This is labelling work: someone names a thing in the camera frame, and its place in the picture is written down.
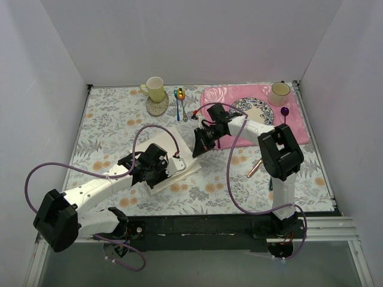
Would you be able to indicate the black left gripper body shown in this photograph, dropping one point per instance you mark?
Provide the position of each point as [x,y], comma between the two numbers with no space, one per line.
[154,176]

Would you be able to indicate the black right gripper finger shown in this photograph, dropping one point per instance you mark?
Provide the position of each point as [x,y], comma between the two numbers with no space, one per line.
[209,142]
[198,145]

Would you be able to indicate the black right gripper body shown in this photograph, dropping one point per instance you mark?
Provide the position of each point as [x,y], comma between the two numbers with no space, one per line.
[206,137]

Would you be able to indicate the white cloth napkin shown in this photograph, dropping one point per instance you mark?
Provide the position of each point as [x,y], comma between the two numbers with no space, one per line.
[166,142]

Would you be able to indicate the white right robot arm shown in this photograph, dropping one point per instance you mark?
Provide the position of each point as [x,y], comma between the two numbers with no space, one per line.
[280,154]

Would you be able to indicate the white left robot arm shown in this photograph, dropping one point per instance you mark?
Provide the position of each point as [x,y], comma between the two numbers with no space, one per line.
[61,217]

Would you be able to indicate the blue floral plate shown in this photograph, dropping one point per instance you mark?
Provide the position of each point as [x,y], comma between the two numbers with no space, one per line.
[257,110]

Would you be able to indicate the rainbow gold spoon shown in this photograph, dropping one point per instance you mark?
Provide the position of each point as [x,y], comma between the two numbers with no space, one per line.
[181,97]

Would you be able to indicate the woven round coaster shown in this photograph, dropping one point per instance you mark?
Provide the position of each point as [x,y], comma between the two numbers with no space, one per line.
[157,108]

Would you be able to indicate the blue fork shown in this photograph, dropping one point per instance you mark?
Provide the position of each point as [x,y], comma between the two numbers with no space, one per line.
[177,103]

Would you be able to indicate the cream enamel mug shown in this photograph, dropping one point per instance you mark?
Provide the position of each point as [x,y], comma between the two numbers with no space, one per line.
[279,93]

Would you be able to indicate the purple spoon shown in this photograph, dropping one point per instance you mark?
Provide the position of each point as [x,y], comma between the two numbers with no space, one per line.
[285,112]

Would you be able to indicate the pink floral placemat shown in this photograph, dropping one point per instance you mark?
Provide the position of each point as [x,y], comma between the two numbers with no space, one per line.
[229,94]

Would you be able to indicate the yellow green mug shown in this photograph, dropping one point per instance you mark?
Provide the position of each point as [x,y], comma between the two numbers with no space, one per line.
[154,89]

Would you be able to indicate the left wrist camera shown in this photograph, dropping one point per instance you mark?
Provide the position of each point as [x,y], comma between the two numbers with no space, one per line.
[175,166]

